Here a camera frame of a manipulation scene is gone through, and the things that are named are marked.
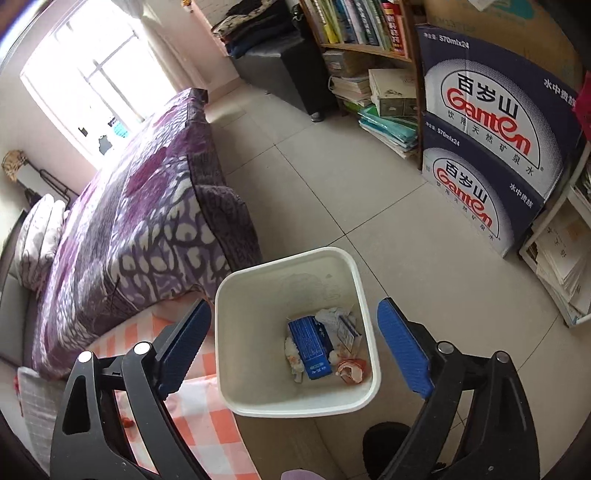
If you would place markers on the white plastic bin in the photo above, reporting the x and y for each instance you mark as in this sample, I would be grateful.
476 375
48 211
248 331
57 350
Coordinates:
258 323

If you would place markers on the grey bed headboard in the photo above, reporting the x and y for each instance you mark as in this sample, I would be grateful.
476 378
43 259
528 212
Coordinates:
11 314

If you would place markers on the blue basket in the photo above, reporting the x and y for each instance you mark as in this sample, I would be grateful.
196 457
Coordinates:
117 128

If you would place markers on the pile of folded clothes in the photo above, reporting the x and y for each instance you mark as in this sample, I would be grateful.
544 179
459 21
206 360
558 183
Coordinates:
254 27

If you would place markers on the stack of flat books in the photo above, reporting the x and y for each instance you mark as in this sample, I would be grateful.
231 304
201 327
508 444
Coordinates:
388 120

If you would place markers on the folded floral quilt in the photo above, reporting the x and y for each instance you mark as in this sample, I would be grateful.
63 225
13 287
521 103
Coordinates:
41 240

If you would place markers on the white curtain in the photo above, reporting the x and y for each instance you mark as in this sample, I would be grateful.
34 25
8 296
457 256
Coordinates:
157 46

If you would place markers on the red cloth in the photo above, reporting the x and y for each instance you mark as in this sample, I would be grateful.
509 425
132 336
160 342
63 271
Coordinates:
16 385

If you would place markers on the black coat rack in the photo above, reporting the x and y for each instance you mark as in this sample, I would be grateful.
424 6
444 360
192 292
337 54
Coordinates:
55 182

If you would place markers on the blue carton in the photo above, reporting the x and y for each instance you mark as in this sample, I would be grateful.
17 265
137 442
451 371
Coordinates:
309 346

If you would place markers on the small blue water box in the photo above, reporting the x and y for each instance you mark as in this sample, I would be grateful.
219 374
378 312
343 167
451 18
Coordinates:
475 203

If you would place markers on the large blue water box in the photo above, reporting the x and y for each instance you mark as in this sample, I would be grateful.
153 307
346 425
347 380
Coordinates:
498 115

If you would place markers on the plaid scarf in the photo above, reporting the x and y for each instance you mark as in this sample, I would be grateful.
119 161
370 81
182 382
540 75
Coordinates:
14 164

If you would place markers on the brown cardboard box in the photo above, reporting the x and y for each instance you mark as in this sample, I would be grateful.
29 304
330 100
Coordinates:
531 37

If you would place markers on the white tissue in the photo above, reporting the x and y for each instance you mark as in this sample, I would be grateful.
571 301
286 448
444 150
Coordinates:
328 317

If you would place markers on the dark round object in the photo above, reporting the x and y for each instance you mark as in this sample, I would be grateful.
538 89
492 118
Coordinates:
385 450

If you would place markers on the bed with purple blanket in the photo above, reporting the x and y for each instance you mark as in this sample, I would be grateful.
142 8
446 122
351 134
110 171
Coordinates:
147 221

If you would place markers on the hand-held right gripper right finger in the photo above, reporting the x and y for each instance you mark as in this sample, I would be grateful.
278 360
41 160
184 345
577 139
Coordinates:
401 350

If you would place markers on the white foil cup lid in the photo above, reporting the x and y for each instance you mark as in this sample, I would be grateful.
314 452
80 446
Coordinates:
294 360

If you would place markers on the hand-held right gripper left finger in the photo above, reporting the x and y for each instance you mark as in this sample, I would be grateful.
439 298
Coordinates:
184 346

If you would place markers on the pale purple object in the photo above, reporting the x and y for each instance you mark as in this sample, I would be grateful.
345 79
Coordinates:
300 475

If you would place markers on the dark bench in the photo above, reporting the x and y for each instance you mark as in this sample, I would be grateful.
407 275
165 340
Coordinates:
286 69

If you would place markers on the stacks of white papers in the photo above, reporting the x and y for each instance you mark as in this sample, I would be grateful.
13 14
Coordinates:
558 258

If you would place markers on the window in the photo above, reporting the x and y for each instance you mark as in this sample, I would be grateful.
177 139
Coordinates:
106 83

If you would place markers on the row of books with red spine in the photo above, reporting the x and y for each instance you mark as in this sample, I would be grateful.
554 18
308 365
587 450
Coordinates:
360 23

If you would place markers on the red snack wrapper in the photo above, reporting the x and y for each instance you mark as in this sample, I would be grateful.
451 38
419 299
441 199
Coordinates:
352 370

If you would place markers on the grey checked cushion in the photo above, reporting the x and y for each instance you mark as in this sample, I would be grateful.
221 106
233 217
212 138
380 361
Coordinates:
37 392

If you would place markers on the wooden bookshelf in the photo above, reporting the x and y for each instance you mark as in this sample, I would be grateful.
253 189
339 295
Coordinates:
369 48

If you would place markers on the orange checked tablecloth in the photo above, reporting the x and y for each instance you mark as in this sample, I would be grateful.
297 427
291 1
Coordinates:
207 415

